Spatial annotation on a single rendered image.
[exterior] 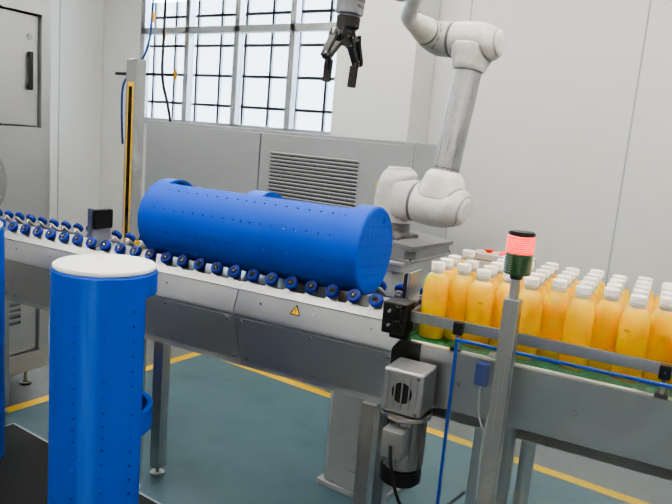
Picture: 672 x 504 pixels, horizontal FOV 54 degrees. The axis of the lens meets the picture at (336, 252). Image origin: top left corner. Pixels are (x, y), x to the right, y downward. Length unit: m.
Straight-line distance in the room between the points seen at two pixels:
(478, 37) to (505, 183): 2.33
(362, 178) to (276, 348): 1.74
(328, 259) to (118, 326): 0.64
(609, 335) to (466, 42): 1.21
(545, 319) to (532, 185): 2.89
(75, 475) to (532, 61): 3.77
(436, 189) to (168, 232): 0.97
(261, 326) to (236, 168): 2.26
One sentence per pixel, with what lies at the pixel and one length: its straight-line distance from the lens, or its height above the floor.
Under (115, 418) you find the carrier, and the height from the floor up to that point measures 0.63.
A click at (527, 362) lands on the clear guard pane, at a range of 1.73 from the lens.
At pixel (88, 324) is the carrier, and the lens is 1.86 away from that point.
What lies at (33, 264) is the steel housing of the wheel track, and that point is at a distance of 2.91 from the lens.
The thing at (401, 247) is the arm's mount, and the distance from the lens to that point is 2.47.
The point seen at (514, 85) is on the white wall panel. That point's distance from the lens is 4.76.
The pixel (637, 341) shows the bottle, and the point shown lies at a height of 1.01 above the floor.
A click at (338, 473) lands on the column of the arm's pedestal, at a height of 0.07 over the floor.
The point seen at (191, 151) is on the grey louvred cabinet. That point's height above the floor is 1.26.
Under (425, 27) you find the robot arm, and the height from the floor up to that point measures 1.85.
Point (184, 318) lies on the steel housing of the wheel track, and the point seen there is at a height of 0.76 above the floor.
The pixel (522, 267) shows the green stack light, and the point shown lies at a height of 1.18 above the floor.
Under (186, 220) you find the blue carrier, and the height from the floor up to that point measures 1.11.
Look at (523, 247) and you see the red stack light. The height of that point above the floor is 1.23.
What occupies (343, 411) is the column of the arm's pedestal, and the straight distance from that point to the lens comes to 2.76.
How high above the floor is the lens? 1.43
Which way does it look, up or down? 10 degrees down
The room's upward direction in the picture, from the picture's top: 5 degrees clockwise
